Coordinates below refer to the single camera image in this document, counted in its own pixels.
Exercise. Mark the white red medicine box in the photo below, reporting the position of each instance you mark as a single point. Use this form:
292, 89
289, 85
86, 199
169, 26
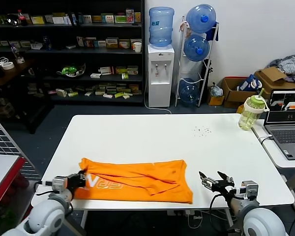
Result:
106, 70

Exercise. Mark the plain white box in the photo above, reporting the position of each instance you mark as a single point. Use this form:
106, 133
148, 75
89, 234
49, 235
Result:
58, 20

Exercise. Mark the small yellow box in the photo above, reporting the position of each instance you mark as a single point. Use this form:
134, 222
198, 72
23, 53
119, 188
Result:
215, 100

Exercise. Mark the bowl of green fruit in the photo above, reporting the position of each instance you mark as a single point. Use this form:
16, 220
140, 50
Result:
70, 70

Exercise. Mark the dark blue hanging cloth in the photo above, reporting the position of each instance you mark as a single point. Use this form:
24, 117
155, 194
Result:
212, 33

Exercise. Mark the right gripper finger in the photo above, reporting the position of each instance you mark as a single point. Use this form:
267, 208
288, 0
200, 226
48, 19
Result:
206, 181
226, 179

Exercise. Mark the white paper cup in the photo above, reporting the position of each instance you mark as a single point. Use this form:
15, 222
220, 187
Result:
137, 47

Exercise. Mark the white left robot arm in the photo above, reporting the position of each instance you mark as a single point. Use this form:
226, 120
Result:
44, 216

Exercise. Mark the pink medicine box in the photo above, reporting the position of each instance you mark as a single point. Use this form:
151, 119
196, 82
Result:
129, 15

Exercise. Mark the white water dispenser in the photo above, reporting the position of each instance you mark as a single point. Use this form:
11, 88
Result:
159, 93

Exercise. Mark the brown wooden table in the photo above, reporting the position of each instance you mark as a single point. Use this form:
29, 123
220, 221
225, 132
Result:
12, 73

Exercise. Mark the cola bottle red cap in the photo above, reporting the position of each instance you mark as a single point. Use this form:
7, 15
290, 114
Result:
22, 18

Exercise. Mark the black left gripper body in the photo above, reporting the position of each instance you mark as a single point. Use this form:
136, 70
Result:
76, 182

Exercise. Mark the teal white medicine box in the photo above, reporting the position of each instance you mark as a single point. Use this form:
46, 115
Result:
107, 18

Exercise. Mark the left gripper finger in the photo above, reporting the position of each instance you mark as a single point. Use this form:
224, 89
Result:
83, 172

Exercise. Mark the large cardboard box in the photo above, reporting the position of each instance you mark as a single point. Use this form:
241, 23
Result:
273, 75

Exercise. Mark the orange white medicine box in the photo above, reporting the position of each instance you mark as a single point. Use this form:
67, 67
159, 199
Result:
124, 43

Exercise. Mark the green lid drinking bottle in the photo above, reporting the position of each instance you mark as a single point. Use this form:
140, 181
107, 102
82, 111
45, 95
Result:
248, 118

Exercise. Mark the blue water jug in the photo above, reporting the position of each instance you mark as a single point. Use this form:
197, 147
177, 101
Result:
161, 27
200, 18
196, 48
189, 91

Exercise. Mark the orange t-shirt white print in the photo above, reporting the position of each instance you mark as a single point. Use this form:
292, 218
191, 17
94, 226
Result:
137, 182

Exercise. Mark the green white medicine box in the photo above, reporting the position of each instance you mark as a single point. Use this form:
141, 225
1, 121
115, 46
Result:
120, 18

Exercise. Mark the dark glass bowl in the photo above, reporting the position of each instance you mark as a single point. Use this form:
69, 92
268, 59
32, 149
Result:
12, 19

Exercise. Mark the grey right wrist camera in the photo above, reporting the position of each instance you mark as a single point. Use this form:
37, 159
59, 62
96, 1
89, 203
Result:
250, 189

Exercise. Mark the open cardboard box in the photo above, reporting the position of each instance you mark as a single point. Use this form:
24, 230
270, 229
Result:
233, 94

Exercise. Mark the grey plastic bag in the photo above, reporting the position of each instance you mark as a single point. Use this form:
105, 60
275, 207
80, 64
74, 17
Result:
216, 89

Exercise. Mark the flat white medicine box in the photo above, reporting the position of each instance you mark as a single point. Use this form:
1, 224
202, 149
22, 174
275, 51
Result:
95, 75

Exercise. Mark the blue white bag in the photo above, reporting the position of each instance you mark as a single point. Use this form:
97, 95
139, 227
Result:
248, 82

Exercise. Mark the black shelf unit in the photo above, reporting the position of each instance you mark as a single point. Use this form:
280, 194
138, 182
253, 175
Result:
88, 51

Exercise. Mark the white power strip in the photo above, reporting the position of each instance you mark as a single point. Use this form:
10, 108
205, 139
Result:
177, 213

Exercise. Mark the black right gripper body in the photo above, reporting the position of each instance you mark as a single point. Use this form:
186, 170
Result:
223, 188

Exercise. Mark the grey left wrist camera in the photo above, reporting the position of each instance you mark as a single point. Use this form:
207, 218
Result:
59, 184

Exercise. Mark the pile of grey clothes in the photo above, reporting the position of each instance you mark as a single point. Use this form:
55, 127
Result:
291, 65

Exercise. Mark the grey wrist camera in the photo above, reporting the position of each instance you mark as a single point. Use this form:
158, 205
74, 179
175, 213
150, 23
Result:
59, 184
250, 189

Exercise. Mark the yellow white medicine box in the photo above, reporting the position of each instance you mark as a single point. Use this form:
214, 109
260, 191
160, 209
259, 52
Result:
112, 42

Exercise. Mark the white tape roll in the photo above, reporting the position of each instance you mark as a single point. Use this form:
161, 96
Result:
8, 66

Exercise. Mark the grey laptop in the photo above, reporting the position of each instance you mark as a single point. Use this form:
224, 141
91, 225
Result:
287, 135

